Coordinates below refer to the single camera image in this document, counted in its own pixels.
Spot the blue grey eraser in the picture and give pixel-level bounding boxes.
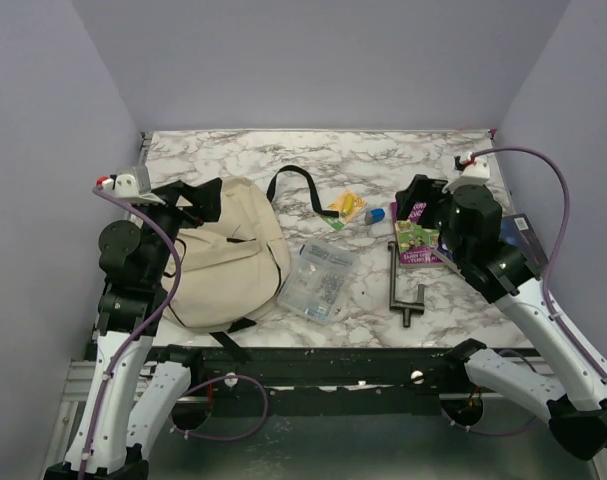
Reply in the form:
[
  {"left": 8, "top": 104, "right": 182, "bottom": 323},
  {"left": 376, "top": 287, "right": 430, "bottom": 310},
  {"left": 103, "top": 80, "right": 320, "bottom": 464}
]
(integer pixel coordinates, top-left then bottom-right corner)
[{"left": 364, "top": 208, "right": 385, "bottom": 225}]

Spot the clear plastic parts box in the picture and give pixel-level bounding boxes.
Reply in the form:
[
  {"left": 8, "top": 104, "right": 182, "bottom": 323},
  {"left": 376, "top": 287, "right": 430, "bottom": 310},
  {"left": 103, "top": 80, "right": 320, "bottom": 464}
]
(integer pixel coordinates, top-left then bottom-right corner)
[{"left": 277, "top": 239, "right": 357, "bottom": 325}]

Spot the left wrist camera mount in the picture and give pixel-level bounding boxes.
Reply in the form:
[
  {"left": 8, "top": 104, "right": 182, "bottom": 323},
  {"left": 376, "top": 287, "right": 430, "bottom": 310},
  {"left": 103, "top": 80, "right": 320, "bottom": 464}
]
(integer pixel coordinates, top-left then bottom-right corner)
[{"left": 96, "top": 166, "right": 164, "bottom": 205}]

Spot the yellow banana toy card pack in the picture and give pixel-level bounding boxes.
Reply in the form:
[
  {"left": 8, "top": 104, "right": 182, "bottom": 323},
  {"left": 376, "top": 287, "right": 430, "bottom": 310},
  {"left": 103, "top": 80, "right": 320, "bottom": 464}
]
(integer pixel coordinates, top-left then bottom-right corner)
[{"left": 322, "top": 190, "right": 367, "bottom": 231}]

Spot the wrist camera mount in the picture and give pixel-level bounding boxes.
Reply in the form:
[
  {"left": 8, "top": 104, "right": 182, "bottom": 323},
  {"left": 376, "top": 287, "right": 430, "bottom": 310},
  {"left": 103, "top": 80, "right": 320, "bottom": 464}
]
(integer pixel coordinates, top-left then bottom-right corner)
[
  {"left": 96, "top": 166, "right": 164, "bottom": 205},
  {"left": 442, "top": 155, "right": 490, "bottom": 194}
]

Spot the cream canvas backpack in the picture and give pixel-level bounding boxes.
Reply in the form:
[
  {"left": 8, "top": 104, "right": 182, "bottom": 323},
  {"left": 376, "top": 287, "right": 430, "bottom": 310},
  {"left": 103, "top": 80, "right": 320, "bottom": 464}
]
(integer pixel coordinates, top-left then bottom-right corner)
[{"left": 154, "top": 176, "right": 292, "bottom": 348}]

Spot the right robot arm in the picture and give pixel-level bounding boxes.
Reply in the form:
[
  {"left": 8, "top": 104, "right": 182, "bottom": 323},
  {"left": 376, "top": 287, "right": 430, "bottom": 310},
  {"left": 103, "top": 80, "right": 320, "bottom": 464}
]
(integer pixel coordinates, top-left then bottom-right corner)
[{"left": 395, "top": 175, "right": 607, "bottom": 461}]

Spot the purple treehouse book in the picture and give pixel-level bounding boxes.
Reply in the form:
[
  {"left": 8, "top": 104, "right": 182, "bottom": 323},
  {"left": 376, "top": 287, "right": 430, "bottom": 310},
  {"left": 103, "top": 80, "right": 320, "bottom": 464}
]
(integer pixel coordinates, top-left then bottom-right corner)
[{"left": 390, "top": 202, "right": 443, "bottom": 269}]

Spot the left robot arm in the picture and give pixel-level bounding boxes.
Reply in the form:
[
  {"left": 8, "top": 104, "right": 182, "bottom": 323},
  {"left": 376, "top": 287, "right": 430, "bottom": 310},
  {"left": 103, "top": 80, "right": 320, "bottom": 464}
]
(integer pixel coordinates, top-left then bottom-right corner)
[{"left": 44, "top": 175, "right": 222, "bottom": 479}]

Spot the dark blue notebook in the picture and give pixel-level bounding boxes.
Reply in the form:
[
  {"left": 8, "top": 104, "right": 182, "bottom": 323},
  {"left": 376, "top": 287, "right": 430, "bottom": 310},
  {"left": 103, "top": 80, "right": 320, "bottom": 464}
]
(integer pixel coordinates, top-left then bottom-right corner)
[{"left": 500, "top": 214, "right": 548, "bottom": 269}]

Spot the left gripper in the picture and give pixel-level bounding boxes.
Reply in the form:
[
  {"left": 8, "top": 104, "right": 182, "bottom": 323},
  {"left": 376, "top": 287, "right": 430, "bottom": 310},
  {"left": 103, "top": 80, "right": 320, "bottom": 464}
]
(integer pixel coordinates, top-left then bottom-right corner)
[{"left": 138, "top": 176, "right": 222, "bottom": 282}]

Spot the dark metal T-handle tool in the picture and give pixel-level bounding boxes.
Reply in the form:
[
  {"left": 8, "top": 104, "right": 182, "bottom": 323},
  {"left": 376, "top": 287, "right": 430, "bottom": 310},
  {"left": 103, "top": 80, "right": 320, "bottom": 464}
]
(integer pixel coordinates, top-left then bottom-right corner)
[{"left": 387, "top": 240, "right": 426, "bottom": 329}]

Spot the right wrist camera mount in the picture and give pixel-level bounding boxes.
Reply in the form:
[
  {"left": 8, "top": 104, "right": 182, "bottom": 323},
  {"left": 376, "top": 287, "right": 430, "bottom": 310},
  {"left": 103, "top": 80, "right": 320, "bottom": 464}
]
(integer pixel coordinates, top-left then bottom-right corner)
[{"left": 442, "top": 155, "right": 490, "bottom": 194}]

